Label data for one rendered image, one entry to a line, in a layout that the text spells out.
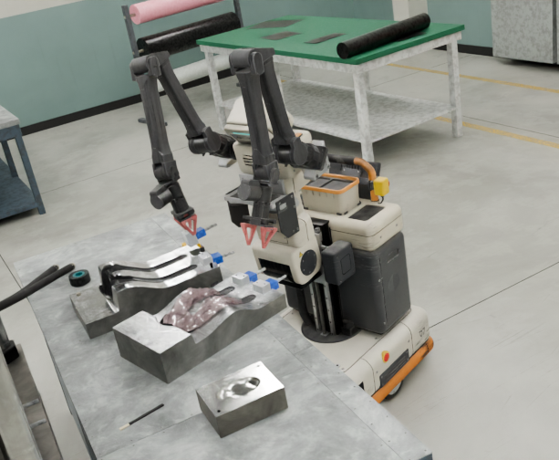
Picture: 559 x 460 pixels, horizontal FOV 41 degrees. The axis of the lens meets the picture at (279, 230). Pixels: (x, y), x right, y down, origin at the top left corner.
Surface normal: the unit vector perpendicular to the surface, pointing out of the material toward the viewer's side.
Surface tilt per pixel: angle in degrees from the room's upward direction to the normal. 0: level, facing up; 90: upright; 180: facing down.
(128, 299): 90
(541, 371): 0
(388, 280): 90
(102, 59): 90
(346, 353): 0
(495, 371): 0
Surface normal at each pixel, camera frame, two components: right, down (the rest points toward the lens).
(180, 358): 0.69, 0.19
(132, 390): -0.16, -0.90
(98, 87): 0.50, 0.29
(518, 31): -0.85, 0.33
